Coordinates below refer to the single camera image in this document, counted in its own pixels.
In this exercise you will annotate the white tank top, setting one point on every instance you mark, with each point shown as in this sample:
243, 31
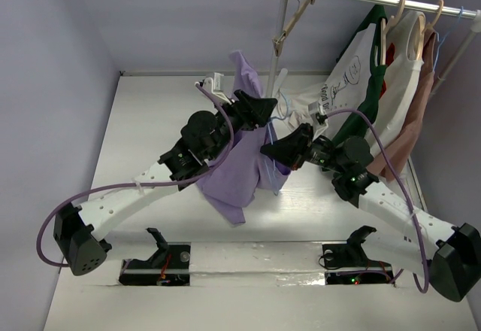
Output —
402, 75

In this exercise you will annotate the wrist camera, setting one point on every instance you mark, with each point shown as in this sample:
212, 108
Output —
212, 86
317, 115

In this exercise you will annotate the wooden clip hanger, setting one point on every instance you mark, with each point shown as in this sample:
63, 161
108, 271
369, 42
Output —
284, 29

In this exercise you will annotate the pink shirt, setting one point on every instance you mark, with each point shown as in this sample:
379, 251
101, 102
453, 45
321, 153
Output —
400, 149

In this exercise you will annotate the white clothes rack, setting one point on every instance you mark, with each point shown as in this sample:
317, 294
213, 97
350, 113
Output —
474, 16

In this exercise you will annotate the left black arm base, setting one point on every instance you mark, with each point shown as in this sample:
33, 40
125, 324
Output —
168, 266

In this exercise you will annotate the cream printed t shirt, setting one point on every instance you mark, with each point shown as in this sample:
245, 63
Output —
345, 87

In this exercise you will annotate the red garment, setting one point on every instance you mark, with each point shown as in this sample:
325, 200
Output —
390, 55

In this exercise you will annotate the wooden hanger right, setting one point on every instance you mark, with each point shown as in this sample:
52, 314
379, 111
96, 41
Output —
426, 26

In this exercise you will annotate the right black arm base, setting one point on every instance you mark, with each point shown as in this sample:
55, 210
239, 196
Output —
346, 263

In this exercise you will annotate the wooden hanger left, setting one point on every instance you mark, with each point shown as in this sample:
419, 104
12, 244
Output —
386, 26

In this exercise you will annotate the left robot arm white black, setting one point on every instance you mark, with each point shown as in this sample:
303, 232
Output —
80, 230

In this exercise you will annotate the blue wire hanger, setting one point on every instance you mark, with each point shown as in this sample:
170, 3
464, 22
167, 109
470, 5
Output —
441, 39
278, 171

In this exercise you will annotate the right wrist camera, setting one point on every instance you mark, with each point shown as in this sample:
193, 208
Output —
317, 115

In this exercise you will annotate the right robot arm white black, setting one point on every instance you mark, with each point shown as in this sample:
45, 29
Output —
445, 255

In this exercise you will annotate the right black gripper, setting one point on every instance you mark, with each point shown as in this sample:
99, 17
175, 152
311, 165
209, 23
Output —
304, 144

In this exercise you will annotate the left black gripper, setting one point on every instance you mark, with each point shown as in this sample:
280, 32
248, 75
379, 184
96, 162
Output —
252, 113

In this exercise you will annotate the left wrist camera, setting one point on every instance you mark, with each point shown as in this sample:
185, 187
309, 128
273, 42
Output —
212, 86

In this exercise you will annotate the purple t shirt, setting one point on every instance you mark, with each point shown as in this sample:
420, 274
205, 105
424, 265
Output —
231, 187

